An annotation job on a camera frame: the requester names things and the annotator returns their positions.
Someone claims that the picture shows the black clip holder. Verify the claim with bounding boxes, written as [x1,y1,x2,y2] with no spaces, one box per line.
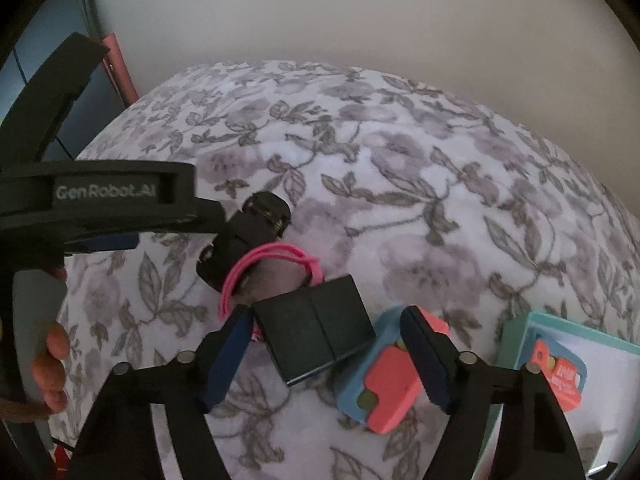
[196,191,293,293]

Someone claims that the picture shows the pink hair band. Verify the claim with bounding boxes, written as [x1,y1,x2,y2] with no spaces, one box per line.
[219,242,325,343]

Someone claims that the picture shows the red bed post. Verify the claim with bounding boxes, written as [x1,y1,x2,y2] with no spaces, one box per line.
[101,32,140,106]

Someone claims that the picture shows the person's left hand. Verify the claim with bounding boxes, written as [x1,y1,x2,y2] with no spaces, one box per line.
[30,266,72,415]

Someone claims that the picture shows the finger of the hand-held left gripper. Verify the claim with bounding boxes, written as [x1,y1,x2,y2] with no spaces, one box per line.
[65,232,141,256]

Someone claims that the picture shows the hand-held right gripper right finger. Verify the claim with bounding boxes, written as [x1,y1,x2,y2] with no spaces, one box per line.
[401,304,587,480]

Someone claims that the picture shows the black square box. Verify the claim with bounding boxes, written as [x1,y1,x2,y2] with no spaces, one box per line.
[251,275,377,387]

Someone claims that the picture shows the teal shallow tray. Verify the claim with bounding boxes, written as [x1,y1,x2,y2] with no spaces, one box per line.
[472,310,640,480]

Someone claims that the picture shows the dark blue wardrobe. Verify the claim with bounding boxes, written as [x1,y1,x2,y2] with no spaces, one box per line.
[0,0,126,161]

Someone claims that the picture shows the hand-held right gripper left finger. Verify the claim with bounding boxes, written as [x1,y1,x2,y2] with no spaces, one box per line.
[66,305,252,480]

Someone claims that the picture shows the grey floral blanket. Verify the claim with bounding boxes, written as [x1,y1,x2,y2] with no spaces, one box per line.
[52,59,640,480]

